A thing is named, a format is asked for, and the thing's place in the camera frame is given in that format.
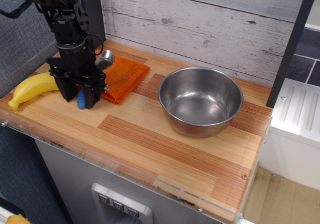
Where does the yellow object bottom corner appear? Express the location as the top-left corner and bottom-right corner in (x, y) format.
(6, 215), (31, 224)

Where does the black left frame post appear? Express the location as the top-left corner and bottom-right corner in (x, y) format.
(81, 0), (106, 41)

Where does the yellow plastic banana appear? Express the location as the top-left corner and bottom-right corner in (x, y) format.
(7, 72), (59, 111)

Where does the white toy sink unit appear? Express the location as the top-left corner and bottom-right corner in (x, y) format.
(258, 79), (320, 190)

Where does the orange folded cloth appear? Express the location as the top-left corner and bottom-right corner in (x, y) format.
(100, 56), (150, 105)

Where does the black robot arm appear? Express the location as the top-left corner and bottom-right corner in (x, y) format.
(1, 0), (109, 111)

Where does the black vertical frame post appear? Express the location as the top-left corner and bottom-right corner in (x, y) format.
(266, 0), (315, 108)

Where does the clear acrylic edge guard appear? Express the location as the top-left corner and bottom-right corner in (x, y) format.
(0, 102), (272, 224)

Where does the grey toy fridge cabinet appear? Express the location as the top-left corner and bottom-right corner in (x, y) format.
(36, 140), (237, 224)

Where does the blue handled metal spoon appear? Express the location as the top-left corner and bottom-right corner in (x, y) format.
(77, 50), (114, 109)

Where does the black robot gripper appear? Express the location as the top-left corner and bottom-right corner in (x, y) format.
(46, 43), (108, 109)

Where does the stainless steel pot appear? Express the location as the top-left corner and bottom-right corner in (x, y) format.
(158, 67), (244, 138)

